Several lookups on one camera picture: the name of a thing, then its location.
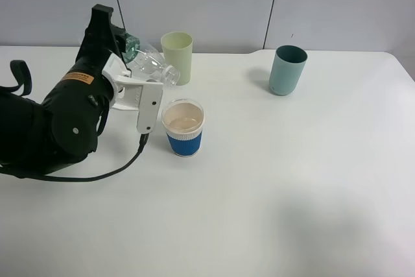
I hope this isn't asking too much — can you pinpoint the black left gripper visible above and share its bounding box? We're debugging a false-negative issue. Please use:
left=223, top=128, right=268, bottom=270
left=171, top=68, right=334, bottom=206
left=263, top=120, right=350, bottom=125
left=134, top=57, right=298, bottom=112
left=42, top=4, right=127, bottom=154

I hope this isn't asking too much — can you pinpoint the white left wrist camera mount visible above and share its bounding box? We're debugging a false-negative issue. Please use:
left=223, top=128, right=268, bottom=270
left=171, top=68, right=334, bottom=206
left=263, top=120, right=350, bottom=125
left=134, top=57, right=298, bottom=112
left=102, top=53, right=163, bottom=134

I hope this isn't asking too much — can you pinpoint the teal plastic cup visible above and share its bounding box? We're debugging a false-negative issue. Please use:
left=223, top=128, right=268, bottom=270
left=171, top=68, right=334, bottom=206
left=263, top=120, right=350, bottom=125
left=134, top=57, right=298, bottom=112
left=268, top=45, right=308, bottom=96

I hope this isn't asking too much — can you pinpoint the pale green plastic cup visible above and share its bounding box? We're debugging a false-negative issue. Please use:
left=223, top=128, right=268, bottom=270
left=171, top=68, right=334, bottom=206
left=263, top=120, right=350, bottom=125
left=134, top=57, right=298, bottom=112
left=161, top=32, right=193, bottom=86

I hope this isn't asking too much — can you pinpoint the clear bottle green label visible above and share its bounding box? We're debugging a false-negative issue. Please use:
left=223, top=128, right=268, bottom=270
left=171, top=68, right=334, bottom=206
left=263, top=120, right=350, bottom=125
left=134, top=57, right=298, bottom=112
left=123, top=33, right=180, bottom=86

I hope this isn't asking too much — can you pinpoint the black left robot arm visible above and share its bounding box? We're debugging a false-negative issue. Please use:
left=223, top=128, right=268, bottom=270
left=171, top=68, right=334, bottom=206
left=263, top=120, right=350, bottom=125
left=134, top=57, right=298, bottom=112
left=1, top=5, right=126, bottom=180

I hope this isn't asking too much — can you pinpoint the glass cup blue sleeve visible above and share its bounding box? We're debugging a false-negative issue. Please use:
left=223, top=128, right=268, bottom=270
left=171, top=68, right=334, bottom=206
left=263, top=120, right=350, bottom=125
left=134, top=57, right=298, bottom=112
left=161, top=99, right=205, bottom=157

